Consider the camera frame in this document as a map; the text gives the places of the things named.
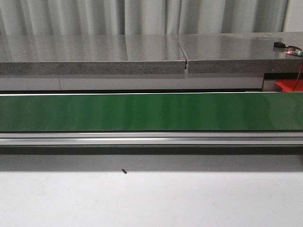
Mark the grey pleated curtain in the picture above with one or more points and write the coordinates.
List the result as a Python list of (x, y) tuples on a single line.
[(149, 17)]

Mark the grey stone slab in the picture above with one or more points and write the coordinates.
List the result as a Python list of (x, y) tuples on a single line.
[(90, 55), (240, 53)]

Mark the grey stone slab right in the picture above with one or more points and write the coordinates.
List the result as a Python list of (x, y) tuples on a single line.
[(240, 53)]

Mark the aluminium conveyor frame rail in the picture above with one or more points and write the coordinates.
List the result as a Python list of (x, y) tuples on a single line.
[(155, 139)]

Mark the green conveyor belt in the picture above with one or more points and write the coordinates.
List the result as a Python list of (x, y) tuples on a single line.
[(276, 111)]

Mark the small black sensor module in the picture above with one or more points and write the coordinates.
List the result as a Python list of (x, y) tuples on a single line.
[(279, 46)]

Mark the red plastic tray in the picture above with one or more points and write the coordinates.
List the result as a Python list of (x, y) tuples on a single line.
[(290, 85)]

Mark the green circuit board with LED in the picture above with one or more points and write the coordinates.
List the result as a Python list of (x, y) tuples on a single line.
[(294, 51)]

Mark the grey stone slab left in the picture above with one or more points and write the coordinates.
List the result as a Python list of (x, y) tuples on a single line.
[(90, 55)]

